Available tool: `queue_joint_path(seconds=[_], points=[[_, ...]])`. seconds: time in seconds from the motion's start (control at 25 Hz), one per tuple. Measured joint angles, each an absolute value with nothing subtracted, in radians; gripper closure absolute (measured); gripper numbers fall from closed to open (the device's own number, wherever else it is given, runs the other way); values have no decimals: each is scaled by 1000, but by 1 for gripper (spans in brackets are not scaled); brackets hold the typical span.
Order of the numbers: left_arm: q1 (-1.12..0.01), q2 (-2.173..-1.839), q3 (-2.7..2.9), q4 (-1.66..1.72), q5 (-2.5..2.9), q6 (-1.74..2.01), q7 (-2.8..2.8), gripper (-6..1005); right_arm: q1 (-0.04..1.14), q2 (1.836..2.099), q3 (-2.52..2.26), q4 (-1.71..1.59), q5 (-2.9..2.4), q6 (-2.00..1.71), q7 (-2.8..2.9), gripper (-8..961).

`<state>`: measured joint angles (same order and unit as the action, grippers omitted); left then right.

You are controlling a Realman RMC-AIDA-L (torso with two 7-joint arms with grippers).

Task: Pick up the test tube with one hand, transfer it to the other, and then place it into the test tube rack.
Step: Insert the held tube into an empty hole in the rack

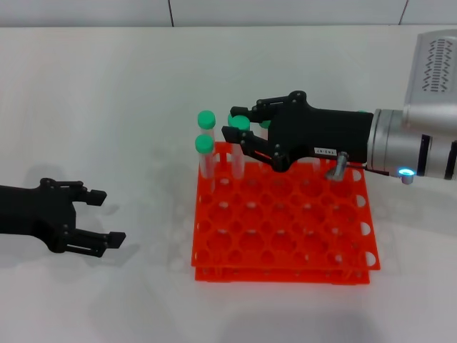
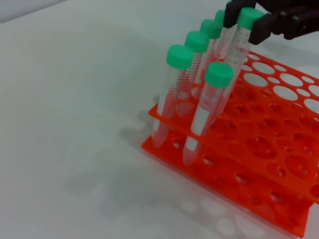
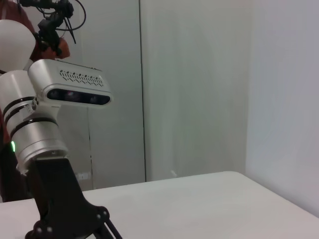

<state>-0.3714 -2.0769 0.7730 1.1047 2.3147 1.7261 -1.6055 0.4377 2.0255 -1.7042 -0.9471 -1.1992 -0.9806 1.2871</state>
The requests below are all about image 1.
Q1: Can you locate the clear test tube green cap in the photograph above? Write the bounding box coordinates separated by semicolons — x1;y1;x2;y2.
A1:
228;114;251;179
197;109;217;151
195;134;216;179
259;120;273;144

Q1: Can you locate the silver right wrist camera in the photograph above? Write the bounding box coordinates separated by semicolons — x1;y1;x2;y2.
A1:
401;30;457;136

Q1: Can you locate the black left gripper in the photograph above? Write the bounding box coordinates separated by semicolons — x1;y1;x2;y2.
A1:
0;177;127;259

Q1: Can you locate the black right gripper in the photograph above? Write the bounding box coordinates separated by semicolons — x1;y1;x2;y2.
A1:
221;91;375;173

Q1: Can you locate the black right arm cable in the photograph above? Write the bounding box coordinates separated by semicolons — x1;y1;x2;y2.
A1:
323;151;391;182

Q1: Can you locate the orange test tube rack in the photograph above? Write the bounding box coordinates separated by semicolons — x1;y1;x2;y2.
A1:
191;141;382;286

